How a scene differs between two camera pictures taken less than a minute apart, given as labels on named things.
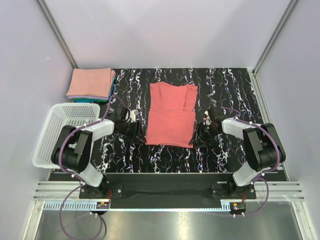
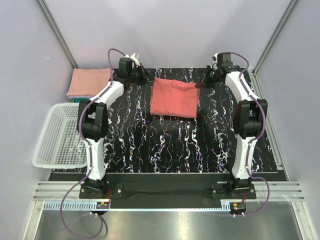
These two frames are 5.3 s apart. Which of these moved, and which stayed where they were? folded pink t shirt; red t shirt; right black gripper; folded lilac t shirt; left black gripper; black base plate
Moved: left black gripper; red t shirt; right black gripper
Stayed: black base plate; folded lilac t shirt; folded pink t shirt
